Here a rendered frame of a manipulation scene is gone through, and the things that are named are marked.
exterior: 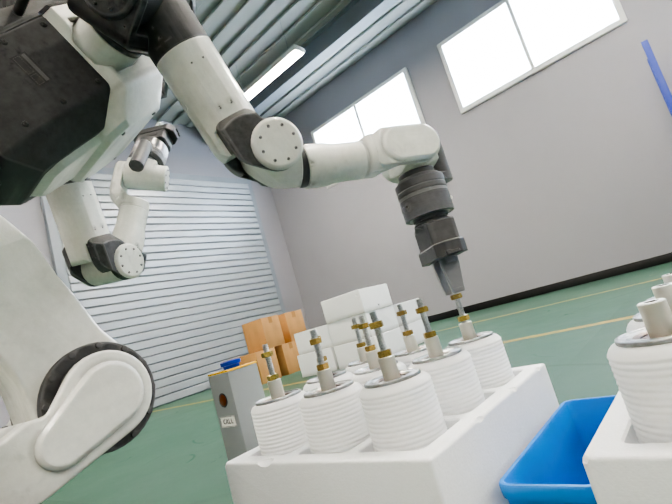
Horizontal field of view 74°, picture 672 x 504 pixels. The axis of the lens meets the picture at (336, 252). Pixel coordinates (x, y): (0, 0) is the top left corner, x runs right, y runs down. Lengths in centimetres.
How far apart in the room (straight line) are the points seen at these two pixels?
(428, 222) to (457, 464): 38
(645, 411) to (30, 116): 76
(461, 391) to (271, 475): 29
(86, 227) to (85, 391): 48
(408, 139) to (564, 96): 515
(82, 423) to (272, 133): 45
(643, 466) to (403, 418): 24
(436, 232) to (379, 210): 596
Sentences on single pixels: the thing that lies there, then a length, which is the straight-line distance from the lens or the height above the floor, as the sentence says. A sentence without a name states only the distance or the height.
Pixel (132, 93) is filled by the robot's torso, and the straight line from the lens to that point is 79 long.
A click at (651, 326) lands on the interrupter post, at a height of 26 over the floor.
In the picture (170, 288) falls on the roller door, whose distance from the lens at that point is 636.
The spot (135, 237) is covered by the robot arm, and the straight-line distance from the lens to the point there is 113.
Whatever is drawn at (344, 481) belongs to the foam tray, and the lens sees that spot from 61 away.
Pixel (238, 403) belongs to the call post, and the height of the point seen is 25.
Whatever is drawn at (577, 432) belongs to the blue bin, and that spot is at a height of 7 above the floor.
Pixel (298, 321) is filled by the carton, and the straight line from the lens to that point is 483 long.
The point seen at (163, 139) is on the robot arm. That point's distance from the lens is 134.
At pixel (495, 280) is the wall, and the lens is 598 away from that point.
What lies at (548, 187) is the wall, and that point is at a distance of 577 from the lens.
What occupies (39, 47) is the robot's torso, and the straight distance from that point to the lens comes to 79.
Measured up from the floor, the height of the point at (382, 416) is 22.
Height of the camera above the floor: 34
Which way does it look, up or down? 9 degrees up
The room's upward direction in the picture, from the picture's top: 16 degrees counter-clockwise
